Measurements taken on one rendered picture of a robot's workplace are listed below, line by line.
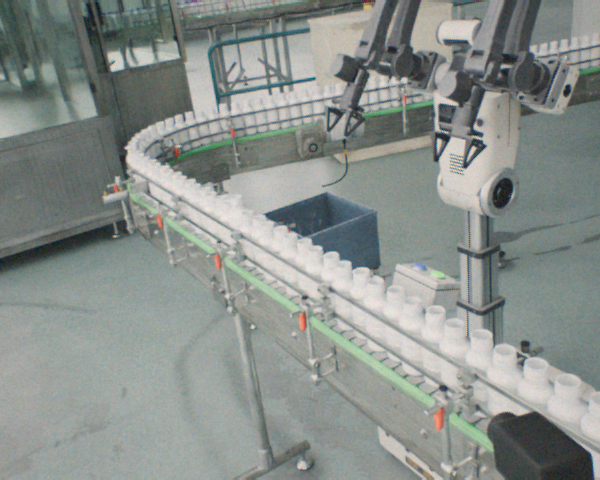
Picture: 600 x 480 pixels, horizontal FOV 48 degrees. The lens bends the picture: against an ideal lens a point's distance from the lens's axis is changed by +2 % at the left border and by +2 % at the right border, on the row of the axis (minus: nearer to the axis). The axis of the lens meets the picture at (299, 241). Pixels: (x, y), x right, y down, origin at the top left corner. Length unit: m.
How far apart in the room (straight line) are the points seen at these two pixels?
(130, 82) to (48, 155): 2.28
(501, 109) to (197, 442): 1.80
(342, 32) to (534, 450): 5.35
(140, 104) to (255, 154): 3.73
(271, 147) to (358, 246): 1.17
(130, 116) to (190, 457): 4.65
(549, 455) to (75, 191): 4.57
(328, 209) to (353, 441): 0.93
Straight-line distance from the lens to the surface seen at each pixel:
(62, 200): 4.97
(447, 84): 1.74
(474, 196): 2.15
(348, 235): 2.35
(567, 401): 1.17
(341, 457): 2.77
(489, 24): 1.82
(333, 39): 5.79
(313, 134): 3.34
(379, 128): 3.57
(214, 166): 3.37
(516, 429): 0.62
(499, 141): 2.10
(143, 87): 7.03
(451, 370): 1.32
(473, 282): 2.34
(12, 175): 4.87
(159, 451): 2.99
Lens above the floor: 1.85
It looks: 24 degrees down
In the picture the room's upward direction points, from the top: 8 degrees counter-clockwise
